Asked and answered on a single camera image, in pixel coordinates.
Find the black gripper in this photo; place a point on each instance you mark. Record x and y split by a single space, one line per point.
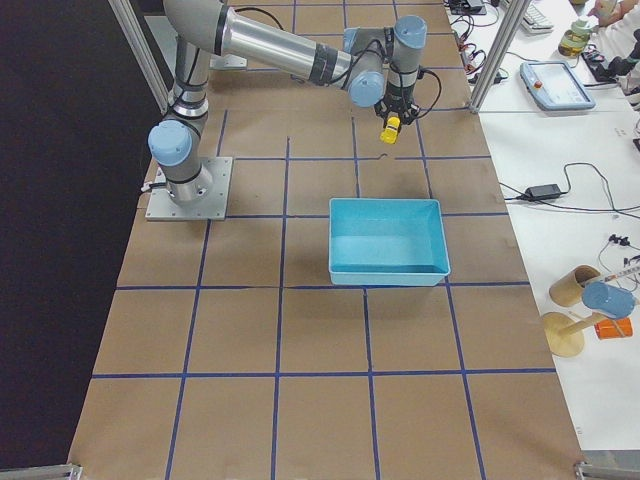
394 99

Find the black power adapter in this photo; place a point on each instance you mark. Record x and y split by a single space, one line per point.
543 192

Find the aluminium frame post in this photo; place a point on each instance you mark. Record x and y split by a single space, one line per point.
143 47
505 34

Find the orange small object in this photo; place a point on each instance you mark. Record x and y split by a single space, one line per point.
614 328

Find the yellow beetle toy car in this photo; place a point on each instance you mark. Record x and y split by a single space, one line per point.
392 127

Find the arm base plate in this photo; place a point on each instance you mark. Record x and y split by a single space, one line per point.
204 198

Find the light blue plastic bin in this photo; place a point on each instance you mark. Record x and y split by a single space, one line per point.
386 242

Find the cardboard tube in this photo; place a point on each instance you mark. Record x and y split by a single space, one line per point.
567 291

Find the glass jar with lid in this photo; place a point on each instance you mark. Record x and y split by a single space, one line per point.
576 38

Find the brown paper table cover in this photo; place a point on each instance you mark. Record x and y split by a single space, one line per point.
229 354

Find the wooden stand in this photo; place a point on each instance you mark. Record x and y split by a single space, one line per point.
564 335

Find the blue plastic cup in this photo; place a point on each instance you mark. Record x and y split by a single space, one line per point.
611 301

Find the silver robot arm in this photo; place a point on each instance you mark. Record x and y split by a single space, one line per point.
377 67

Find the teach pendant tablet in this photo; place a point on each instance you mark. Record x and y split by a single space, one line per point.
554 86

